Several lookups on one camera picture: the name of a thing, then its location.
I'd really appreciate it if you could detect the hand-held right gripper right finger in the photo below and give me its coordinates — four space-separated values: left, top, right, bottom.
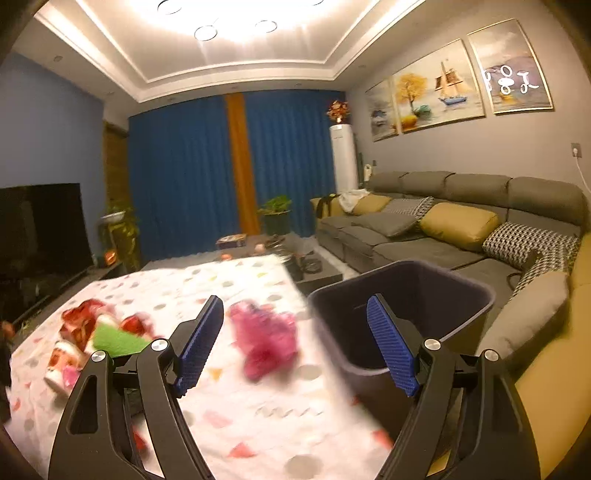
367 295 542 480

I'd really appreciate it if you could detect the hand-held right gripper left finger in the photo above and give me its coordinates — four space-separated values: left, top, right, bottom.
47 295 225 480

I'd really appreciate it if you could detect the small red white wrapper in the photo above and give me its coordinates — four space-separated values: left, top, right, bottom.
121 314 153 335

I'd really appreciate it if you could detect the dark plastic bin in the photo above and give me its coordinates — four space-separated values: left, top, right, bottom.
307 259 496 439

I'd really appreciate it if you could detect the pink plastic bag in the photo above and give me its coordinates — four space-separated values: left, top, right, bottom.
229 300 300 381

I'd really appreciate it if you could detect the green sponge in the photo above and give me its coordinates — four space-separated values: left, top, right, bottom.
92 322 153 357

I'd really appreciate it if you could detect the dotted white tablecloth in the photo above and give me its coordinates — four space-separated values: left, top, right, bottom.
9 253 398 480

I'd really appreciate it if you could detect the dark coffee table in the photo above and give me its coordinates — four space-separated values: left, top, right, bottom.
141 233 345 296

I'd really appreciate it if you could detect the grey sectional sofa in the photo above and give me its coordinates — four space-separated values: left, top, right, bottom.
310 171 591 478

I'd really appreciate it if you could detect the flat grey cushion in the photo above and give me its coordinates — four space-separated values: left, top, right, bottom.
351 212 423 238

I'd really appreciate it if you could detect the trailing plant on stand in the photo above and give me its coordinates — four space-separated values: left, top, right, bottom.
97 203 141 271

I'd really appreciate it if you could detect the plump grey cushion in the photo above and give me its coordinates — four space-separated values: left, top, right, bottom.
475 270 571 361

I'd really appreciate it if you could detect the white red paper cup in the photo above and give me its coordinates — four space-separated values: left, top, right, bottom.
44 339 93 393

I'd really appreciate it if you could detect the large yellow cushion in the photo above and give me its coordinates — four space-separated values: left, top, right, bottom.
419 202 503 252

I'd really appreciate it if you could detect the small houndstooth cushion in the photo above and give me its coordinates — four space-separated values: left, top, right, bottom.
382 196 435 221

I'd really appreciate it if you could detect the small yellow cushion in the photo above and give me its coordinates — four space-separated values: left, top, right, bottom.
352 194 393 216

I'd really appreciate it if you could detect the potted green plant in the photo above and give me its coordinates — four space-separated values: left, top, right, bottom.
257 195 294 236

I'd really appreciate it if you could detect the white cloth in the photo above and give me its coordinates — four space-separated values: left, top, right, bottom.
338 188 370 213

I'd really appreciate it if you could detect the blue curtain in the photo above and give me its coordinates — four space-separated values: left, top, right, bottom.
243 90 349 238
128 95 241 264

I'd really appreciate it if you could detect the large houndstooth cushion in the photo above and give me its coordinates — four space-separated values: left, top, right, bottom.
481 222 581 287

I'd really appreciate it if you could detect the orange curtain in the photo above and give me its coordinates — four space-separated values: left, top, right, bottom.
225 92 262 236

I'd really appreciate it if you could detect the black television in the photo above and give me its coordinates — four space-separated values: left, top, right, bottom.
0 183 93 278

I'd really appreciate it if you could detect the white standing air conditioner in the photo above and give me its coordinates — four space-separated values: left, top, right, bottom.
329 124 361 195

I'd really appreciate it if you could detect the small landscape painting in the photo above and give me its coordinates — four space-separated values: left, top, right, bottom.
365 78 400 142

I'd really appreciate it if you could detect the red flower decoration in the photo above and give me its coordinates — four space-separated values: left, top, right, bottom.
326 99 349 124

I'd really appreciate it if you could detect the large sailboat painting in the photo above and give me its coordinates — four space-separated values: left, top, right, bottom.
392 39 486 134

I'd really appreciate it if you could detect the grey framed painting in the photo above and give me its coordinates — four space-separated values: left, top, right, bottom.
467 18 554 115

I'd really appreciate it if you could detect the white cable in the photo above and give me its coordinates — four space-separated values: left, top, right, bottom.
575 154 591 195

